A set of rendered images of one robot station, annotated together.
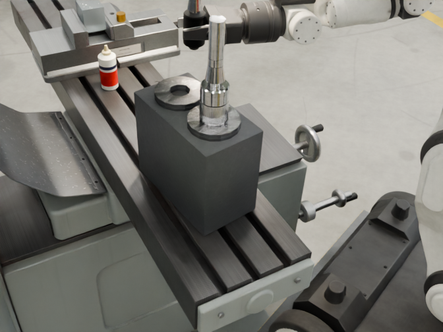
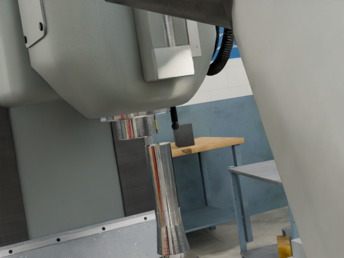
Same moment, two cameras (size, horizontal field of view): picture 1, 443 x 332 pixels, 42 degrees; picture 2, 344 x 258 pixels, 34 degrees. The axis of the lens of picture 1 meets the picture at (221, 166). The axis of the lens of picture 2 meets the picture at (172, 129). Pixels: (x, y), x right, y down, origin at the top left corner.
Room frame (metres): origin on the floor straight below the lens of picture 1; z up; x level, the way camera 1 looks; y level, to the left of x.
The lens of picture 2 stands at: (1.18, -0.45, 1.32)
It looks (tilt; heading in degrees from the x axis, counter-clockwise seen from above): 4 degrees down; 97
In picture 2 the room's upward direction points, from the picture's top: 9 degrees counter-clockwise
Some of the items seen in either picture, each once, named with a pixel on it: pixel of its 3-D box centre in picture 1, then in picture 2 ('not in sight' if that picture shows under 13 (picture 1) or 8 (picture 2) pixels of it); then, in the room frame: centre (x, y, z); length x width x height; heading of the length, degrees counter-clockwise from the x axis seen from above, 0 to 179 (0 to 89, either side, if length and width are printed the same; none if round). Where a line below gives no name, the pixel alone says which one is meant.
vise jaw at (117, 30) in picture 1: (114, 20); not in sight; (1.30, 0.28, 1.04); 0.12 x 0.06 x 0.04; 28
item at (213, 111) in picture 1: (214, 103); not in sight; (0.77, 0.02, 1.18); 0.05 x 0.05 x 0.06
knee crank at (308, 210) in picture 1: (327, 202); not in sight; (1.22, -0.32, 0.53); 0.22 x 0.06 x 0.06; 121
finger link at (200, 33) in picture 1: (198, 34); not in sight; (1.08, 0.06, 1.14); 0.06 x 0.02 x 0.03; 106
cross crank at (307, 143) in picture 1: (297, 147); not in sight; (1.32, -0.22, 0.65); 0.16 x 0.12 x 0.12; 121
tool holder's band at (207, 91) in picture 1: (214, 86); not in sight; (0.77, 0.02, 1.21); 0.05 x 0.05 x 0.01
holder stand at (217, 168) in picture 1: (196, 149); not in sight; (0.81, 0.05, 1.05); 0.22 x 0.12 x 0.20; 39
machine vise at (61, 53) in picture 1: (105, 35); not in sight; (1.29, 0.31, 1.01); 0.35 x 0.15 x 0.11; 118
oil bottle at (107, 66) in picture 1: (107, 66); not in sight; (1.14, 0.27, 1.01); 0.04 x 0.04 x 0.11
